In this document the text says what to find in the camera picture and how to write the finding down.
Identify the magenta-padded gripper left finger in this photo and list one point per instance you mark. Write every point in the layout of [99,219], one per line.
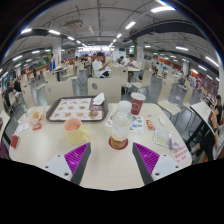
[75,160]

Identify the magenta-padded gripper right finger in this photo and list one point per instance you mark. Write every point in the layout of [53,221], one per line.
[148,160]

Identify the clear white-capped drink bottle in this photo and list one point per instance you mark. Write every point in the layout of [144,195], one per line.
[120,125]

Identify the yellow mug with pink inside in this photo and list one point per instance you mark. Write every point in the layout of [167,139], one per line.
[75,133]

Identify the red sauce packet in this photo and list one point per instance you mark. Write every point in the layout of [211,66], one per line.
[150,125]

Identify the colourful printed leaflet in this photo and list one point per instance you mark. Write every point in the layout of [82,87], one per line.
[137,125]

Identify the small white packet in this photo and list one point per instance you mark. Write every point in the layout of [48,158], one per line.
[162,120]

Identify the dark tray with printed liner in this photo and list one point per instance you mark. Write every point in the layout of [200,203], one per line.
[71,110]

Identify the red paper cup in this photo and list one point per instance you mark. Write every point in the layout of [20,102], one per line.
[137,104]

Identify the crumpled food wrapper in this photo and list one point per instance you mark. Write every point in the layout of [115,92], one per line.
[36,115]

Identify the person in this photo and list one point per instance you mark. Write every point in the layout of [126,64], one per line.
[219,110]
[132,65]
[98,68]
[210,143]
[10,91]
[52,63]

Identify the white paper napkin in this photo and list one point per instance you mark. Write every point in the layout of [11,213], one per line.
[98,99]

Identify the neighbouring white table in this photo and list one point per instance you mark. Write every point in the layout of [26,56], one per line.
[201,111]

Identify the group of beige chairs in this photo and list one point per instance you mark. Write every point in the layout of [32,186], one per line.
[103,88]

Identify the ceiling air conditioner unit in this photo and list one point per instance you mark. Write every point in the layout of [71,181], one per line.
[73,23]

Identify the group of ceiling lights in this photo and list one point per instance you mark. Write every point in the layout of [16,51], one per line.
[163,9]

